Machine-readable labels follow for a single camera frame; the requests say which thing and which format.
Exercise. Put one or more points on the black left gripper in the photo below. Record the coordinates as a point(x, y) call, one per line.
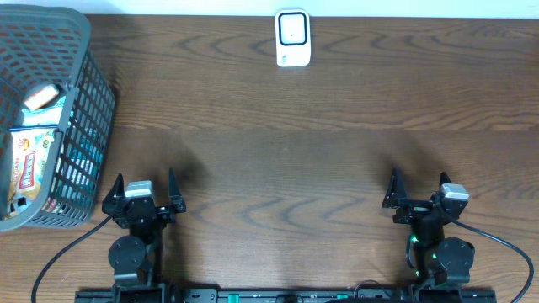
point(175, 194)

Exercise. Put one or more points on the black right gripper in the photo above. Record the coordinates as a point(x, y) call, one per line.
point(414, 209)

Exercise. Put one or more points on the teal mouthwash bottle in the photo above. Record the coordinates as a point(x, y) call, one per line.
point(78, 168)

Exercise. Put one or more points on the yellow snack bag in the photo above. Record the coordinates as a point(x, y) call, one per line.
point(31, 148)

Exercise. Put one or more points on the white teal tissue pack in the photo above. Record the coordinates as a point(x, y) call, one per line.
point(50, 115)

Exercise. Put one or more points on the small orange box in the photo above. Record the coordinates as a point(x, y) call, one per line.
point(40, 96)

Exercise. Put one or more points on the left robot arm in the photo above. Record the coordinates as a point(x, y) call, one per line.
point(137, 258)

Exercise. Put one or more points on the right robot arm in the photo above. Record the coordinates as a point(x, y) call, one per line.
point(442, 264)

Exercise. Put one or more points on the grey plastic mesh basket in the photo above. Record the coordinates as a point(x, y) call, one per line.
point(40, 46)

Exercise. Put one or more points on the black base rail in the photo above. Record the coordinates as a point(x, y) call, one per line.
point(246, 296)

